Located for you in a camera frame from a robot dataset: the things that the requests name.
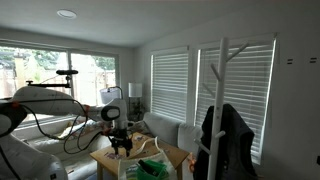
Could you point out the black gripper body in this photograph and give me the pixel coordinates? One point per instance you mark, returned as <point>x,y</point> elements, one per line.
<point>119,136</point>

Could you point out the green plastic lunch box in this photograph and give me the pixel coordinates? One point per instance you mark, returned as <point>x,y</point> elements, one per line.
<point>160,165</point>

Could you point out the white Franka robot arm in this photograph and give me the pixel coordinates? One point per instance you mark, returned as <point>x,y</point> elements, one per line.
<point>43,100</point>

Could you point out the white printed tote bag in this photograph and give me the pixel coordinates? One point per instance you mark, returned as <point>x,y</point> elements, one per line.
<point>128,170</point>

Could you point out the black remote control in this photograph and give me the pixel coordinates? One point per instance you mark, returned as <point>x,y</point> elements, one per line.
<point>146,166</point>

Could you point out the patterned sofa cushion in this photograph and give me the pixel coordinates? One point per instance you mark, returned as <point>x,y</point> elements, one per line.
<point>80,129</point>

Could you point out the arc lamp with grey shade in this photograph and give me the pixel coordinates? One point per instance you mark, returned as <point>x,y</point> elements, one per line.
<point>109,95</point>

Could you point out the light grey sofa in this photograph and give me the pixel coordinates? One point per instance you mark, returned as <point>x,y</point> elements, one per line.
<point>163,127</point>

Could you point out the light wooden coffee table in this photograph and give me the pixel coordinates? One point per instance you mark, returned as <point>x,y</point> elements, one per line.
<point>174,155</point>

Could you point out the white table lamp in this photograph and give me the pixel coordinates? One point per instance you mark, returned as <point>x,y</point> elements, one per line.
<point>135,90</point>

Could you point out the small orange object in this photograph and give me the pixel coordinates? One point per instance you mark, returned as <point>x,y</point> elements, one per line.
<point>192,162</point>

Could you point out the narrow white window blind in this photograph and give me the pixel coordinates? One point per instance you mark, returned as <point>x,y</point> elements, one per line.
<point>170,85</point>

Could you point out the dark grey jacket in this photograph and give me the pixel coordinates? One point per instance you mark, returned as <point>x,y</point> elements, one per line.
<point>237,146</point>

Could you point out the white wooden coat rack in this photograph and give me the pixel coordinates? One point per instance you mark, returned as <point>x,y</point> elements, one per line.
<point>221,83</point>

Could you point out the wide white window blind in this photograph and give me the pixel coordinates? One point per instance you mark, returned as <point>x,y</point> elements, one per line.
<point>243,93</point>

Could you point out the round ceiling light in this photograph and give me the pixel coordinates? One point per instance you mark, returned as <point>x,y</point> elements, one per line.
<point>66,14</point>

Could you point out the black camera on stand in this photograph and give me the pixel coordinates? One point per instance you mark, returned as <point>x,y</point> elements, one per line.
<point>66,72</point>

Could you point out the small black wall bracket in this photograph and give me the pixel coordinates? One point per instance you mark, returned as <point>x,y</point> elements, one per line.
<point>289,61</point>
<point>312,60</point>

